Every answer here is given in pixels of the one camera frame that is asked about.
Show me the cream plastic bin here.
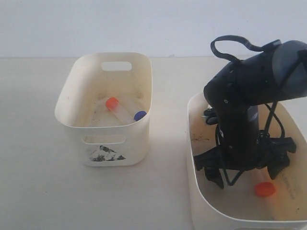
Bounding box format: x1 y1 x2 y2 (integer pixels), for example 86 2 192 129
186 93 307 230
55 52 153 167

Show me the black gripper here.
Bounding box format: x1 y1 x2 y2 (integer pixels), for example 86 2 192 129
193 124 296 189

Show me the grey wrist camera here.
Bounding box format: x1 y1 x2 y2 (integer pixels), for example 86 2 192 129
201 107 218 125

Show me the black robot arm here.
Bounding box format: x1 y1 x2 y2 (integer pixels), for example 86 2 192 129
194 40 307 188

